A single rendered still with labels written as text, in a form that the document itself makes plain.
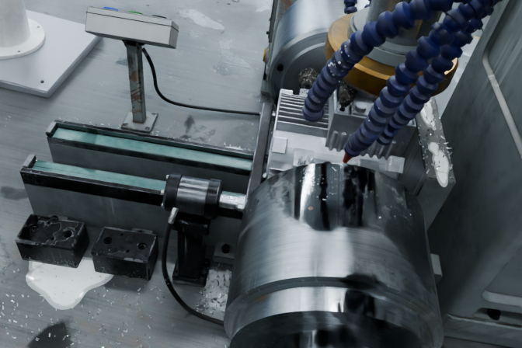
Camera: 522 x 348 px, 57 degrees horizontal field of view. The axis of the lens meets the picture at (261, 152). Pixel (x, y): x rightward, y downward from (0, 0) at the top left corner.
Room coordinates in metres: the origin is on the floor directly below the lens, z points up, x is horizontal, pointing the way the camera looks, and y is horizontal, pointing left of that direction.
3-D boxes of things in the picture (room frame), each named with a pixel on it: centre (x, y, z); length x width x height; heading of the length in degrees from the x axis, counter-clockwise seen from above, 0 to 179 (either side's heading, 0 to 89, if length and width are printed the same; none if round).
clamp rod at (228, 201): (0.46, 0.05, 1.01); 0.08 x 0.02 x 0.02; 90
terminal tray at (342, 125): (0.59, -0.15, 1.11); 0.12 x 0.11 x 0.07; 90
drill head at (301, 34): (0.90, -0.12, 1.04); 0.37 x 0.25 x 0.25; 0
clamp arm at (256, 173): (0.57, 0.00, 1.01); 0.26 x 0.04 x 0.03; 0
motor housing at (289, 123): (0.59, -0.11, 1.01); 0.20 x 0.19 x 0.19; 90
